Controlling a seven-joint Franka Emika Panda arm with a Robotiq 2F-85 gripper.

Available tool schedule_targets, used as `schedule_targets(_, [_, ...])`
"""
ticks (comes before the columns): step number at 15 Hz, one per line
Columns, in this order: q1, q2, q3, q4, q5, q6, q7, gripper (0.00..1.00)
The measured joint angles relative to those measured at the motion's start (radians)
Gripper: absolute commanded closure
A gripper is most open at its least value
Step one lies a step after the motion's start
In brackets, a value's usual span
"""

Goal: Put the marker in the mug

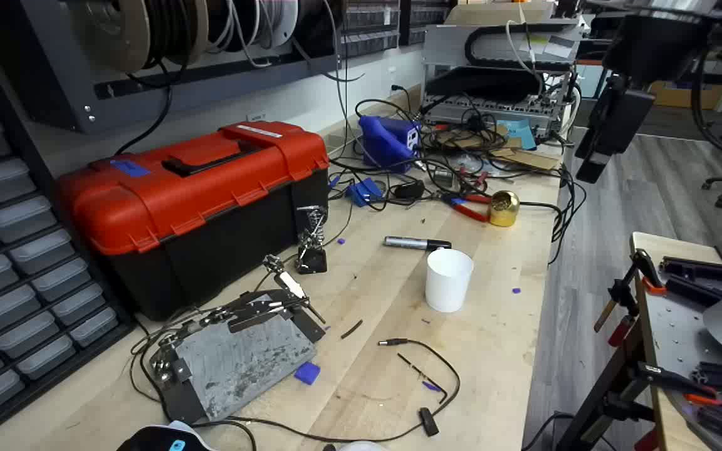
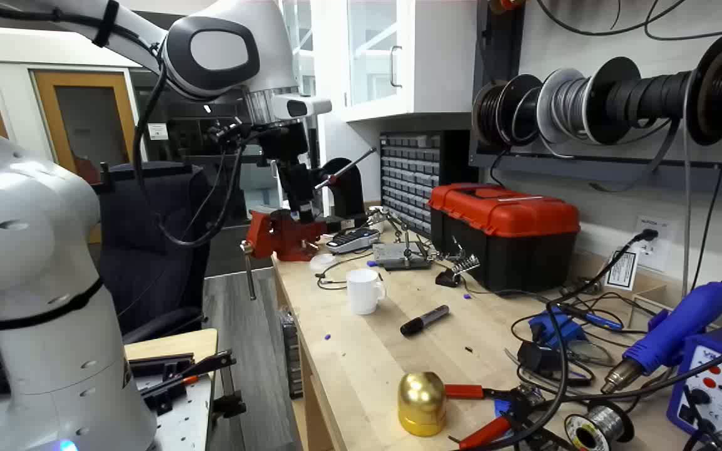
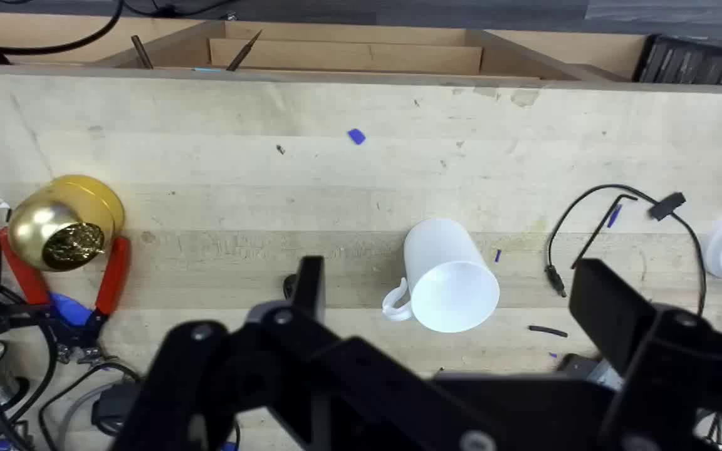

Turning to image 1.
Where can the grey parts drawer cabinet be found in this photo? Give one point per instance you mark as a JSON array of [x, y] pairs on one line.
[[56, 306]]

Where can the small blue plastic block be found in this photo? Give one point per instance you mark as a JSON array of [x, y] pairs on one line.
[[309, 372]]

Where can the side table with clamps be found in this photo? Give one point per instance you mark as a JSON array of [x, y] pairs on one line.
[[667, 354]]

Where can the screwdriver with grey handle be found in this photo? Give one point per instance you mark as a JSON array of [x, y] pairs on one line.
[[286, 280]]

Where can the black camera on mount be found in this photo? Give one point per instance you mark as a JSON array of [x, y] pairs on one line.
[[612, 124]]

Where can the wire spool rack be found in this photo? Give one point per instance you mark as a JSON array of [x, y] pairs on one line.
[[93, 65]]

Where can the red and black toolbox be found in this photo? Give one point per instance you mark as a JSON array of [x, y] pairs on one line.
[[178, 224]]

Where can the gold brass sponge holder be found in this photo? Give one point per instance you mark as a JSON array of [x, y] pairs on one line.
[[504, 209]]

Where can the red-handled pliers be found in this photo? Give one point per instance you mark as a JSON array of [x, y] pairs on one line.
[[471, 206]]

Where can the grey equipment stack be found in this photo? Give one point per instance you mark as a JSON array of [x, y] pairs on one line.
[[501, 61]]

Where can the blue connector block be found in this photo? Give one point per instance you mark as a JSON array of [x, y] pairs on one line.
[[363, 191]]

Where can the black and blue mouse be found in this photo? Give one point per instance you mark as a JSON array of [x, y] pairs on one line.
[[165, 437]]

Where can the white plastic mug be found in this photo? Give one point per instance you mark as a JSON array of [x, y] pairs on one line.
[[447, 278]]

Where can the black and grey marker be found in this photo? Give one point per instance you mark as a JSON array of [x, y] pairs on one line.
[[415, 243]]

